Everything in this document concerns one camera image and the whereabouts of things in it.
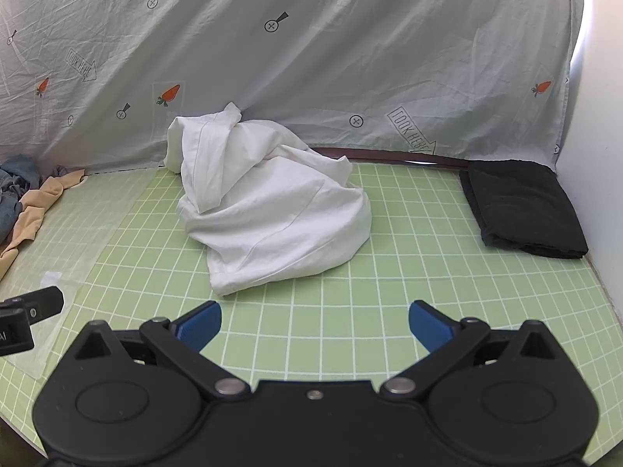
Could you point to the brown table edge strip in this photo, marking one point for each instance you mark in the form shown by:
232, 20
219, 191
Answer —
389, 155

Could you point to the grey printed bed sheet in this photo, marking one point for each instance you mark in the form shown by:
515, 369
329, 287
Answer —
292, 58

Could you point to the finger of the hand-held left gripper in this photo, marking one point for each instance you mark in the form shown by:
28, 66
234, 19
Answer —
46, 301

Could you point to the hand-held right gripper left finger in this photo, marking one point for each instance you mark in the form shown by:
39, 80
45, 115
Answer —
200, 325

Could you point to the white pants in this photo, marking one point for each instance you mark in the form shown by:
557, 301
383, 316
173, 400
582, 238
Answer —
272, 214

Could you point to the small mauve grey garment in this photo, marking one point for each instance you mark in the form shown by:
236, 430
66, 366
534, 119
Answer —
61, 171

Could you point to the beige garment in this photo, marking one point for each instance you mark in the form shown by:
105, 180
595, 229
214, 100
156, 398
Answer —
34, 214

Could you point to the black folded garment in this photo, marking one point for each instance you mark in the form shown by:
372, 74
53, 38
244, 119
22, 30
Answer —
525, 204

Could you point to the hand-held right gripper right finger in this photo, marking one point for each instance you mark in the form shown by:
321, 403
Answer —
428, 325

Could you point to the blue denim garment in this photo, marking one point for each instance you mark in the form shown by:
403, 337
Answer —
14, 189

